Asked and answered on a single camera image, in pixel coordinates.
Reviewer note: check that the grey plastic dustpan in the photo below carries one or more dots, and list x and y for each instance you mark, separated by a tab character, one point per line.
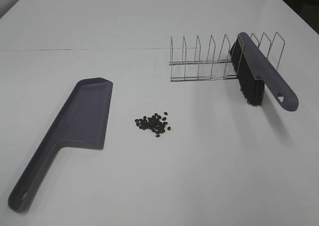
80	123

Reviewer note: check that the grey hand brush black bristles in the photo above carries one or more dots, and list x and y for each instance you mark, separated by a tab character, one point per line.
254	72

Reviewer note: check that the pile of coffee beans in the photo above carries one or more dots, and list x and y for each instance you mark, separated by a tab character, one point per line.
156	123

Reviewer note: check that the metal wire rack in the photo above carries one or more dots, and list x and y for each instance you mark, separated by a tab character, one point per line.
205	60

